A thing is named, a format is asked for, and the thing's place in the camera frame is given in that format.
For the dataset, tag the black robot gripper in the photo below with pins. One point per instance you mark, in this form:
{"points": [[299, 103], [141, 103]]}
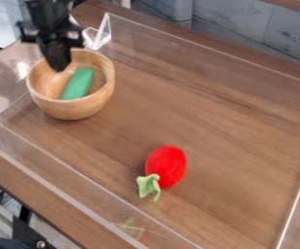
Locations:
{"points": [[50, 22]]}

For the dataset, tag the green rectangular stick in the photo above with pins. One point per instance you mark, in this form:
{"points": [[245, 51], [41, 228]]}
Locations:
{"points": [[79, 84]]}

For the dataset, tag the brown wooden bowl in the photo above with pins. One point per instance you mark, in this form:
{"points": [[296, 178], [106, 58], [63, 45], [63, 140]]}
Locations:
{"points": [[46, 85]]}

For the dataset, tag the red plush strawberry toy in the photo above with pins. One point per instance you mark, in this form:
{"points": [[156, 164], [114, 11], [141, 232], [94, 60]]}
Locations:
{"points": [[165, 170]]}

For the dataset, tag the clear acrylic tray enclosure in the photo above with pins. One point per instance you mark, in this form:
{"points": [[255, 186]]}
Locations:
{"points": [[226, 110]]}

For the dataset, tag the black table clamp bracket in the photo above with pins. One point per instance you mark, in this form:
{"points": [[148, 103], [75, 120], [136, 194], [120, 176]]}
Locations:
{"points": [[26, 238]]}

